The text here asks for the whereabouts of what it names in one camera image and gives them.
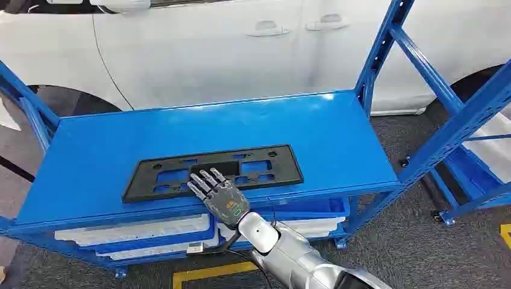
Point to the white car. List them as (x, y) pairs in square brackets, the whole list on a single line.
[(199, 60)]

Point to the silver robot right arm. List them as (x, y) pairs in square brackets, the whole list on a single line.
[(295, 255)]

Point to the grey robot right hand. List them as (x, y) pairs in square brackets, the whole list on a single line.
[(223, 201)]

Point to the blue metal shelf rack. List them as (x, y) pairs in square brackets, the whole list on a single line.
[(279, 127)]

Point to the blue wheeled rack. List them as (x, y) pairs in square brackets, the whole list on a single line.
[(471, 175)]

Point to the yellow floor tape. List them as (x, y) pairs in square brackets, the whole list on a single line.
[(207, 272)]

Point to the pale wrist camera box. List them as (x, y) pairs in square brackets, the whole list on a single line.
[(195, 248)]

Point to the black plastic plate bracket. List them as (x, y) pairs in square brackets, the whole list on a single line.
[(279, 167)]

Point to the blue plastic bin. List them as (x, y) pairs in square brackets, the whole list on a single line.
[(319, 208)]

